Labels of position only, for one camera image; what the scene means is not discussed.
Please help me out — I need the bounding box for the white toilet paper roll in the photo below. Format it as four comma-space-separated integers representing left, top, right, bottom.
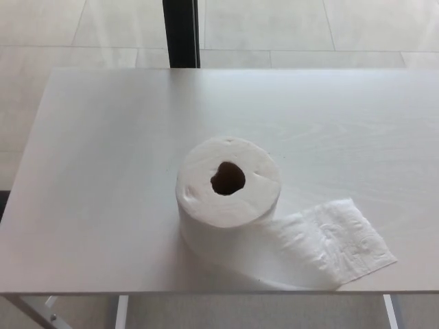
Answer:
176, 136, 399, 287

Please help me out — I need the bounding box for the white metal table leg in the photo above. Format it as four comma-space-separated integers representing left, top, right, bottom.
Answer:
114, 294, 130, 329
383, 293, 399, 329
0, 293, 58, 329

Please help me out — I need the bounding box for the black vertical post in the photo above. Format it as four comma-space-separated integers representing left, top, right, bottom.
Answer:
163, 0, 201, 69

